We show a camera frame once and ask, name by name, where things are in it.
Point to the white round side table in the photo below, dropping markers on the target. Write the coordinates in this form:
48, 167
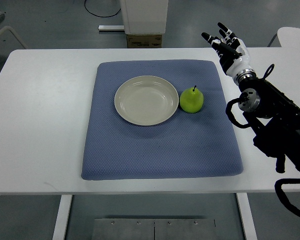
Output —
289, 37

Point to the left white table leg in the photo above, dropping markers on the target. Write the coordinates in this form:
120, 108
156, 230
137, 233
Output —
62, 218

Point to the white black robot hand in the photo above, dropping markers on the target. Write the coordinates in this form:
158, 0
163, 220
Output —
231, 50

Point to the green pear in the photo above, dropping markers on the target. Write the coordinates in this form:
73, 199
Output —
191, 100

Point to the white table leg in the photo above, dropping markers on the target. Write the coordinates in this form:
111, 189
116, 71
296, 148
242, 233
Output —
246, 216
62, 218

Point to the right white table leg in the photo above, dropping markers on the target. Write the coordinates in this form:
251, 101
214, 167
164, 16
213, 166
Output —
246, 216

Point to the white machine base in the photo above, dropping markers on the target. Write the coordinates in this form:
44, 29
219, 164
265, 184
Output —
144, 17

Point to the brown cardboard box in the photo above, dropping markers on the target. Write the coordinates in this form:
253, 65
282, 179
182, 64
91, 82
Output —
144, 41

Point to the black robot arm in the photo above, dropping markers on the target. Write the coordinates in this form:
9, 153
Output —
275, 120

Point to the beige round plate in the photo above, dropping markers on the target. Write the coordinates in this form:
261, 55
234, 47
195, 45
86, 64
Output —
146, 100

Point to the aluminium rail on floor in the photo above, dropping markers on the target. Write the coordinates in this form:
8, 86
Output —
111, 28

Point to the blue textured mat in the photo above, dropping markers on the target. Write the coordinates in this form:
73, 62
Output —
152, 137

